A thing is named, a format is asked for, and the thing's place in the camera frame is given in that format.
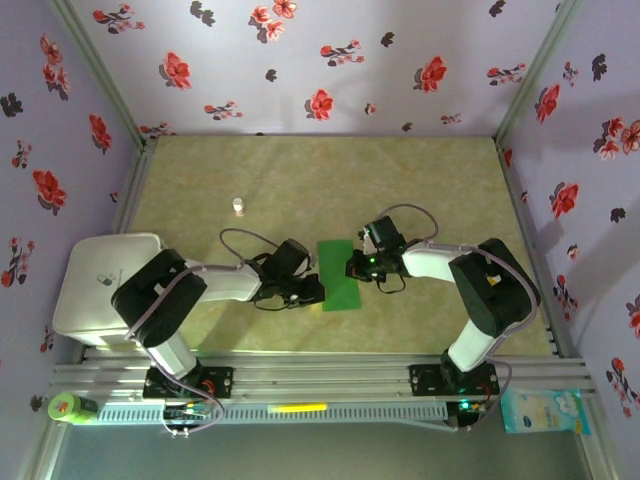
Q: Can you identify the small black electronics board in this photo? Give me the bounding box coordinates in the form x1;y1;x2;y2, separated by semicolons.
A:
446;398;490;417
163;403;214;421

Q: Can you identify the white plastic storage box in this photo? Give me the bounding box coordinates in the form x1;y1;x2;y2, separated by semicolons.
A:
52;232;166;347

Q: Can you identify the blue wet wipes packet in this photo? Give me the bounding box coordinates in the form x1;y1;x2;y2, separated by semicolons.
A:
499;388;592;435

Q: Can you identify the green cylinder container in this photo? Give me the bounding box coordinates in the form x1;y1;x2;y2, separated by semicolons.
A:
47;391;100;426

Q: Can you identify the thin black cable loop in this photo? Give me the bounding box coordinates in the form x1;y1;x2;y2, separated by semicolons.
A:
249;294;296;312
374;274;407;295

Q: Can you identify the grey right arm cable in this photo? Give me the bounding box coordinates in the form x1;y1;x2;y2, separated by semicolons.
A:
382;203;542;434

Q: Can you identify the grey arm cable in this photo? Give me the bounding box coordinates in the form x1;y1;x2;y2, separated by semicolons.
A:
122;228;281;439
382;203;542;434

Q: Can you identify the grey left arm cable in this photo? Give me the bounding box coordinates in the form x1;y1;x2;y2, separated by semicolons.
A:
122;228;281;439

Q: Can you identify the long aluminium base rail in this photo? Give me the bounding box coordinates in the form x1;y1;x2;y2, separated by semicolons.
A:
49;347;599;401

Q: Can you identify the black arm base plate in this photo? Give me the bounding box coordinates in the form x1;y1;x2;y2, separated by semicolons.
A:
408;363;501;397
143;366;235;400

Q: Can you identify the grey slotted cable duct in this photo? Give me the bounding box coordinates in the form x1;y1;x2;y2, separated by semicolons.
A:
94;401;449;426

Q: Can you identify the aluminium side rail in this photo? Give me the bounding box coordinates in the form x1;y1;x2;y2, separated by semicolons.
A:
112;139;157;236
495;138;586;359

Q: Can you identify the aluminium corner post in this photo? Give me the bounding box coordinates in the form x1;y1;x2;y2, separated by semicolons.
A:
494;0;585;143
46;0;151;149

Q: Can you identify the aluminium frame bar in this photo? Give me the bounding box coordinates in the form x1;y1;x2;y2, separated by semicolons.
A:
17;422;69;480
579;394;619;480

